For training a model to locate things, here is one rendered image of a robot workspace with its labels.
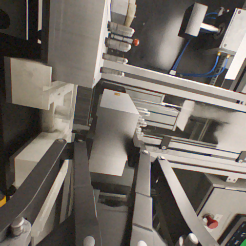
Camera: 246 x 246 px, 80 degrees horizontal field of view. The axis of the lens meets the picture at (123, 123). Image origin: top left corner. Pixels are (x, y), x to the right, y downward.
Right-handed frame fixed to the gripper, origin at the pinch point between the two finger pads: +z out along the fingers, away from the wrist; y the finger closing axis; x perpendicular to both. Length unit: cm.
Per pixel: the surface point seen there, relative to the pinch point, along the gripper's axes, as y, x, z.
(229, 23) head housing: 32, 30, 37
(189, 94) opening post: 18.9, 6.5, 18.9
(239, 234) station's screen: 59, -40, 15
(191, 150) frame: 26.4, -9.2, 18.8
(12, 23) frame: -33.2, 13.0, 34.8
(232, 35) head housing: 35, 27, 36
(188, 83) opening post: 17.4, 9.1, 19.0
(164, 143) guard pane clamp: 17.1, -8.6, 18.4
